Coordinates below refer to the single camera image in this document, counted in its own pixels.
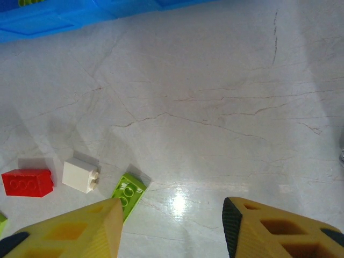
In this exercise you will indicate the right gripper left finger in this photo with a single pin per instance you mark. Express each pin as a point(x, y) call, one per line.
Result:
point(67, 233)

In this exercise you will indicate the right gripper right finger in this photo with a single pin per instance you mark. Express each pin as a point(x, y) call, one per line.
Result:
point(274, 231)

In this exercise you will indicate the green lego brick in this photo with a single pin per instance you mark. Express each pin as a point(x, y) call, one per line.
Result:
point(2, 224)
point(28, 2)
point(130, 190)

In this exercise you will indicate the blue three-compartment bin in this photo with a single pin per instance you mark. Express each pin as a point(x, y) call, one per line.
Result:
point(40, 24)

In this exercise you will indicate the small square white lego brick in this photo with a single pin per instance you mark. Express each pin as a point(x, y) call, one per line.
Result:
point(78, 176)

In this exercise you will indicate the red lego brick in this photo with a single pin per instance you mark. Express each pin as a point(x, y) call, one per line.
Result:
point(25, 184)

